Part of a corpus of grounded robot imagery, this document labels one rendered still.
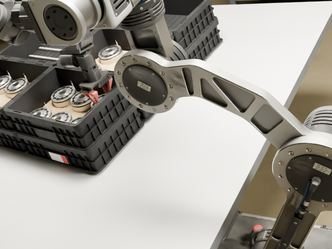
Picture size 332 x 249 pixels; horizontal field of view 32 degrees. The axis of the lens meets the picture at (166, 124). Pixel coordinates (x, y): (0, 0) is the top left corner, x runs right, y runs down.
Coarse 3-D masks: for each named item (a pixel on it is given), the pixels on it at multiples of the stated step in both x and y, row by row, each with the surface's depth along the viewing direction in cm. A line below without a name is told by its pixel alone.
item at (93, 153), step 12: (132, 108) 213; (120, 120) 209; (132, 120) 216; (108, 132) 205; (120, 132) 212; (132, 132) 217; (24, 144) 225; (36, 144) 221; (48, 144) 212; (60, 144) 207; (96, 144) 201; (108, 144) 208; (120, 144) 213; (48, 156) 221; (72, 156) 208; (84, 156) 203; (96, 156) 204; (108, 156) 209; (84, 168) 209; (96, 168) 205
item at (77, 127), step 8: (48, 72) 229; (80, 72) 223; (40, 80) 226; (112, 88) 205; (104, 96) 202; (112, 96) 204; (8, 104) 218; (96, 104) 200; (104, 104) 201; (8, 112) 214; (16, 112) 211; (24, 112) 210; (88, 112) 197; (96, 112) 199; (32, 120) 207; (40, 120) 203; (48, 120) 200; (56, 120) 199; (80, 120) 195; (88, 120) 196; (64, 128) 197; (72, 128) 194; (80, 128) 194
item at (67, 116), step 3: (54, 114) 216; (57, 114) 216; (60, 114) 215; (63, 114) 214; (66, 114) 214; (69, 114) 213; (51, 117) 215; (66, 117) 212; (69, 117) 211; (63, 120) 211; (66, 120) 211; (69, 120) 210
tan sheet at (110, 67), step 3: (123, 51) 247; (126, 51) 246; (96, 60) 248; (99, 60) 247; (96, 63) 246; (99, 63) 245; (114, 63) 241; (102, 66) 242; (105, 66) 241; (108, 66) 240; (111, 66) 240; (114, 66) 239; (108, 69) 238; (111, 69) 238
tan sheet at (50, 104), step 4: (48, 104) 230; (52, 104) 229; (52, 108) 226; (56, 108) 226; (60, 108) 225; (64, 108) 224; (68, 108) 223; (72, 108) 222; (52, 112) 224; (56, 112) 223; (72, 112) 220; (76, 112) 219; (80, 112) 218; (84, 112) 217; (72, 116) 218; (76, 116) 217; (80, 116) 216
